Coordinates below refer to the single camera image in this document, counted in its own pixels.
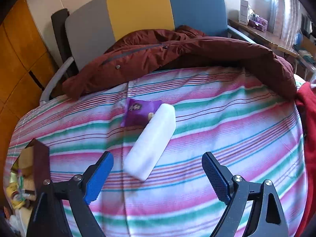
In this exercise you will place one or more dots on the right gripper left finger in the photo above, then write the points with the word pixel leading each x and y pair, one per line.
pixel 48 216

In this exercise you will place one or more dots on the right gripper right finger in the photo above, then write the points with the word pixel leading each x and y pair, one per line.
pixel 266 216

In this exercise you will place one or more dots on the purple snack packet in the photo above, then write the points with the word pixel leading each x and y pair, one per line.
pixel 139 112

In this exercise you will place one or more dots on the gold cardboard box tray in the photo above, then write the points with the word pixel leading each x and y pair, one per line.
pixel 27 175

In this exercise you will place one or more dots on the striped pink green tablecloth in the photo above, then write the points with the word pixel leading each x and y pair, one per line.
pixel 249 129

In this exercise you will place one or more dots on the red cloth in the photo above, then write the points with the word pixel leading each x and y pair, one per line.
pixel 305 103

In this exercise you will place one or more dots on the wooden cabinet panels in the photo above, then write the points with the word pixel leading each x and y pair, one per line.
pixel 26 68

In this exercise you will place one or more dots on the side shelf with boxes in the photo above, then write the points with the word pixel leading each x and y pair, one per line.
pixel 267 38

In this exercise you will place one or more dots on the grey yellow blue chair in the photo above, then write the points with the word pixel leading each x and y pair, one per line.
pixel 98 24

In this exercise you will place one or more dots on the dark red puffer jacket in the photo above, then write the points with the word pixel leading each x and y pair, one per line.
pixel 142 52

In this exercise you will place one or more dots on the black rolled mat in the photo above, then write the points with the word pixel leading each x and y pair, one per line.
pixel 58 20

